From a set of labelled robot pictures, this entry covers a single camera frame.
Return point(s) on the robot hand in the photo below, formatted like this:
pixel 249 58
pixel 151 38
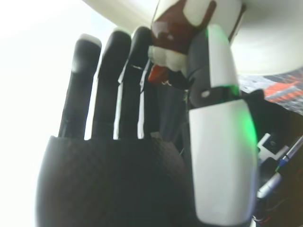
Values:
pixel 106 179

